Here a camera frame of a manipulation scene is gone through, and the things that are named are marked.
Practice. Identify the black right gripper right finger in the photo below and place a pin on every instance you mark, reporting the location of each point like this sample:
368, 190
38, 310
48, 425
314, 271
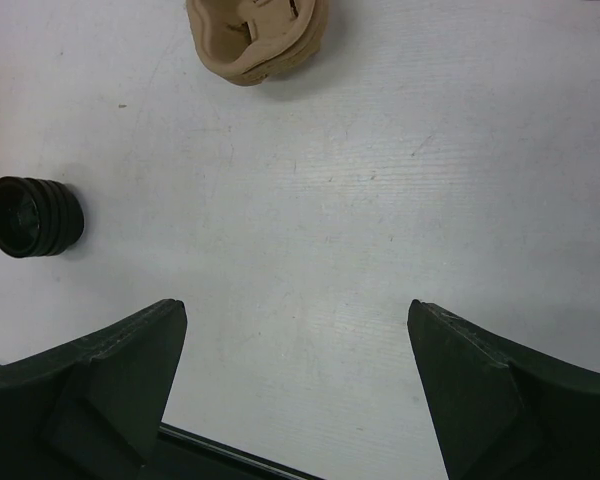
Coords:
501, 410

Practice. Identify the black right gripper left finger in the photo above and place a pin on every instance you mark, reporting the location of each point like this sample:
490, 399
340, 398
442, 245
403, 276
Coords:
91, 408

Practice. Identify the brown pulp cup carrier stack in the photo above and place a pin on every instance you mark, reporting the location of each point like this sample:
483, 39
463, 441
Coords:
245, 42

